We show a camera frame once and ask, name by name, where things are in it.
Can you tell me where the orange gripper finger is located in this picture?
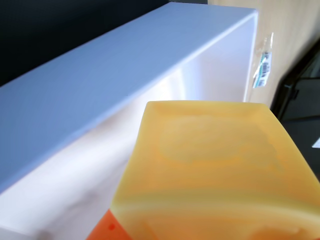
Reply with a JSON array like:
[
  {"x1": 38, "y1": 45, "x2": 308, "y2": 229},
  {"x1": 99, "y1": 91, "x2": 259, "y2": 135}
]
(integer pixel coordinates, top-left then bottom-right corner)
[{"x1": 86, "y1": 209, "x2": 137, "y2": 240}]

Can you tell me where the yellow block with embossed shapes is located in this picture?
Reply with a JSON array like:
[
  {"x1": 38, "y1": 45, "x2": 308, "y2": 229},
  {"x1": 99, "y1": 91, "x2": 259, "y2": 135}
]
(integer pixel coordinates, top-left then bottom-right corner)
[{"x1": 110, "y1": 99, "x2": 320, "y2": 240}]

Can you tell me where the white box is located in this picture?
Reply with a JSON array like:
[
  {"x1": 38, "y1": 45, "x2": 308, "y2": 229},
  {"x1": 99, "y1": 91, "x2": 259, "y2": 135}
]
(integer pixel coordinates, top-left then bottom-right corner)
[{"x1": 0, "y1": 2, "x2": 259, "y2": 240}]

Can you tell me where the barcode sticker label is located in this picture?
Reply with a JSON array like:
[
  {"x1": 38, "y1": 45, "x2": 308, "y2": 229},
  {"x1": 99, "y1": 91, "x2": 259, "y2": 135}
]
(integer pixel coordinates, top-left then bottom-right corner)
[{"x1": 252, "y1": 32, "x2": 275, "y2": 89}]

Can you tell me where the black furniture piece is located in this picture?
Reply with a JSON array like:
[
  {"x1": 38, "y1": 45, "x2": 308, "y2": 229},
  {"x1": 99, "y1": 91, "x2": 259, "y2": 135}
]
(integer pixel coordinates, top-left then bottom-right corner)
[{"x1": 269, "y1": 37, "x2": 320, "y2": 176}]

